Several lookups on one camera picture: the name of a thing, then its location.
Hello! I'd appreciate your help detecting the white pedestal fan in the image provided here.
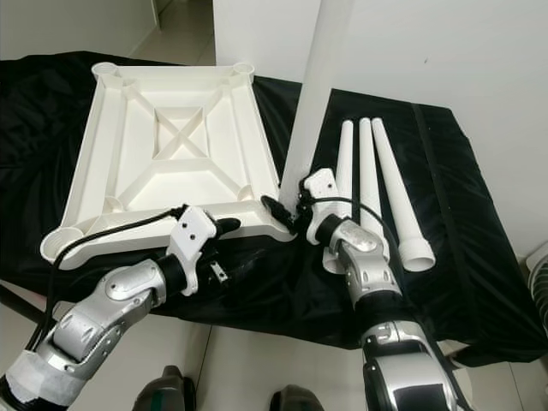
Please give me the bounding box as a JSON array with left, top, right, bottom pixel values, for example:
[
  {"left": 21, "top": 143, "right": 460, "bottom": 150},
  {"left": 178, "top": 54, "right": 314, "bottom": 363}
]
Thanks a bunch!
[{"left": 525, "top": 242, "right": 548, "bottom": 322}]

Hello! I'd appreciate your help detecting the black table cloth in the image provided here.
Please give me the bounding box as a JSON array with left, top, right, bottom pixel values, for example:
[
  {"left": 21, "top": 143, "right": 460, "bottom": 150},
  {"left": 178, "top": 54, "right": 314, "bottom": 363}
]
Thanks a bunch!
[{"left": 0, "top": 51, "right": 548, "bottom": 365}]

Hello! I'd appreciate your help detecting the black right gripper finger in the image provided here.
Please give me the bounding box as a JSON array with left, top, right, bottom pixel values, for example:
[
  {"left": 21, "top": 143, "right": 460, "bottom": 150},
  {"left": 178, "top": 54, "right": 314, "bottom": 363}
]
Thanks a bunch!
[{"left": 260, "top": 195, "right": 297, "bottom": 225}]

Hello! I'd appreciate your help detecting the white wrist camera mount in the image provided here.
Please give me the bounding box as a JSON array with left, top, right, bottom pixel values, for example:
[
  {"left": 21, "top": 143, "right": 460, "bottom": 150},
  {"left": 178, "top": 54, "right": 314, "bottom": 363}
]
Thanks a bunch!
[
  {"left": 302, "top": 168, "right": 341, "bottom": 245},
  {"left": 167, "top": 205, "right": 221, "bottom": 296}
]

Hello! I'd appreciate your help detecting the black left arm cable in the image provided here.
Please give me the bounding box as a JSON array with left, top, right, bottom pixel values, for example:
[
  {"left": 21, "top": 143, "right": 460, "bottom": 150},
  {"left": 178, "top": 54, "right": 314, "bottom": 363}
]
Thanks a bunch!
[{"left": 34, "top": 205, "right": 189, "bottom": 352}]

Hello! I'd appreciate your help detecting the grey robot right leg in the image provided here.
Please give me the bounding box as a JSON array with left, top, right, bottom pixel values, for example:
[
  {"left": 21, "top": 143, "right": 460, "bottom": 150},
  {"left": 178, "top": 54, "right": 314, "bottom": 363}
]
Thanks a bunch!
[{"left": 270, "top": 385, "right": 331, "bottom": 411}]

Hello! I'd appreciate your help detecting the white plastic table leg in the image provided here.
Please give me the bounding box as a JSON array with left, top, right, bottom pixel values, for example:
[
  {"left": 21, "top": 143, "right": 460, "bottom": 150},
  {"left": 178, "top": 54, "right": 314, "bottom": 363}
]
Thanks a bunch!
[
  {"left": 270, "top": 0, "right": 356, "bottom": 225},
  {"left": 321, "top": 120, "right": 356, "bottom": 275},
  {"left": 371, "top": 118, "right": 438, "bottom": 272},
  {"left": 358, "top": 117, "right": 390, "bottom": 241}
]

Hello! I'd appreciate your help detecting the grey robot leg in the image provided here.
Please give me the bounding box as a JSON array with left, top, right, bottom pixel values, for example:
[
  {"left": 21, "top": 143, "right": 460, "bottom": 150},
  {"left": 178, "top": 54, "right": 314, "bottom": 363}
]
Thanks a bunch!
[
  {"left": 270, "top": 385, "right": 331, "bottom": 411},
  {"left": 137, "top": 366, "right": 198, "bottom": 411}
]

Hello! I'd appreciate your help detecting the white plastic children table top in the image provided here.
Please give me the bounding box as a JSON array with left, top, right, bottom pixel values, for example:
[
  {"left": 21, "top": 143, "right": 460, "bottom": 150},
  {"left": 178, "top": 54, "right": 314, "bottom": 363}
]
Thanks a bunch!
[{"left": 39, "top": 60, "right": 296, "bottom": 272}]

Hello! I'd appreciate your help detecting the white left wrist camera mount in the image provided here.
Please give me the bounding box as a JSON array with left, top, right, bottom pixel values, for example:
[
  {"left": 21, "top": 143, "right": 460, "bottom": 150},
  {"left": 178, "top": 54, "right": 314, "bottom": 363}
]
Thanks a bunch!
[{"left": 167, "top": 205, "right": 221, "bottom": 296}]

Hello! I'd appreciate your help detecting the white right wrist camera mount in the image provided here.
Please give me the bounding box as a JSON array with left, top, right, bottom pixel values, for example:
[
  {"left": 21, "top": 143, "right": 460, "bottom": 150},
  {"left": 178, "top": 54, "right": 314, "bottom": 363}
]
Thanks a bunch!
[{"left": 302, "top": 168, "right": 341, "bottom": 245}]

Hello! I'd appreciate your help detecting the grey robot left leg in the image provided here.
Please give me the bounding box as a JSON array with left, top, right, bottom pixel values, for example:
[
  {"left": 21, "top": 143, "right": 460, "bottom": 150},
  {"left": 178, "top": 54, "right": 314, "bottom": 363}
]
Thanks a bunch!
[{"left": 137, "top": 366, "right": 198, "bottom": 411}]

